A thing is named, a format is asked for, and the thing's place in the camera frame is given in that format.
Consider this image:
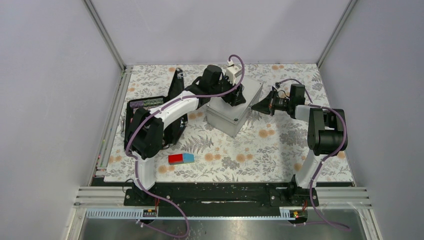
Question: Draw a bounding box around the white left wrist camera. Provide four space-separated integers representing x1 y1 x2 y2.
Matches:
225 60 242 86

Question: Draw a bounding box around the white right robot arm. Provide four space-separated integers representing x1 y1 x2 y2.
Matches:
251 83 348 206

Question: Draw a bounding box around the grey metal box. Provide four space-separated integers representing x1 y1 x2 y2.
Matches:
205 75 264 139

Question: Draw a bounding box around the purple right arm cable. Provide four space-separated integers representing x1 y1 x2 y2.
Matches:
273 77 352 233

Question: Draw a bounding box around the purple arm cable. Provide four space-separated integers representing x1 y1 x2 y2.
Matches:
273 77 352 233
124 53 246 239

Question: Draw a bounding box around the red blue box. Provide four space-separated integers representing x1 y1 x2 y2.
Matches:
168 153 195 165

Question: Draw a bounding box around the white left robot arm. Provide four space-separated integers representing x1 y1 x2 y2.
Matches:
124 60 245 206

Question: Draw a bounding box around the black case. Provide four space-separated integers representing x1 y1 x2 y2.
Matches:
123 68 188 159

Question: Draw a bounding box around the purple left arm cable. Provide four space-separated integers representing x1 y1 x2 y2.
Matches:
124 53 246 239

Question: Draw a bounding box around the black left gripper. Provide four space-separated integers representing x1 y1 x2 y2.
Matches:
210 75 246 108

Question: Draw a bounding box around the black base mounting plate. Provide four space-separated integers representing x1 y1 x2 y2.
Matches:
123 182 320 217

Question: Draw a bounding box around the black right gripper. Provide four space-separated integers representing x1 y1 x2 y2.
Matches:
250 90 292 118

